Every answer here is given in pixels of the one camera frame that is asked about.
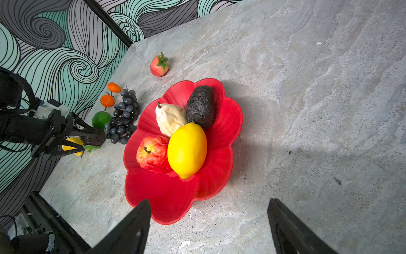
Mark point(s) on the yellow lemon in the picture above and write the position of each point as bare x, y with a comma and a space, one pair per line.
187, 150

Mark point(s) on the red apple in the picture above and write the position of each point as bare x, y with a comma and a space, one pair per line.
152, 154

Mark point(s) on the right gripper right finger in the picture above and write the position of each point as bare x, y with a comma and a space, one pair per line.
290, 235

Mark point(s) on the red strawberry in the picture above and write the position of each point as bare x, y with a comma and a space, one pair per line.
159, 66

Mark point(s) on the green lime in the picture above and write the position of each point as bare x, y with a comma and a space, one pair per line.
100, 119

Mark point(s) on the orange persimmon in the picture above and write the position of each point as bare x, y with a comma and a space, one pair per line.
114, 88
107, 100

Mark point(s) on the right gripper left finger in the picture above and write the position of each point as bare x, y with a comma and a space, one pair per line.
130, 235

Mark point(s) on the orange persimmon lower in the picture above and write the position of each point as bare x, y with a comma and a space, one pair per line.
107, 100

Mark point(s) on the pale cream pear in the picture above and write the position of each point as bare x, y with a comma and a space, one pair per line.
170, 118

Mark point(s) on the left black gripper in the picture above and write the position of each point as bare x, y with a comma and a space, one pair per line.
43, 136

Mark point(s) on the dark avocado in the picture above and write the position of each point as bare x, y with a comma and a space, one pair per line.
201, 107

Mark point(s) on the orange persimmon upper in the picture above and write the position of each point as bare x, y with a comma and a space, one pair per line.
114, 88

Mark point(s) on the black grape bunch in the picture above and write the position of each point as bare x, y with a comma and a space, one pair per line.
121, 126

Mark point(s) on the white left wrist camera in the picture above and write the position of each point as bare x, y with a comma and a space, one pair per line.
45, 108

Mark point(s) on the dark mangosteen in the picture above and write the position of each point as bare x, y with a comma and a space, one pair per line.
94, 141

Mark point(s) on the red flower-shaped fruit bowl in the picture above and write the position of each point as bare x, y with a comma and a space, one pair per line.
170, 196

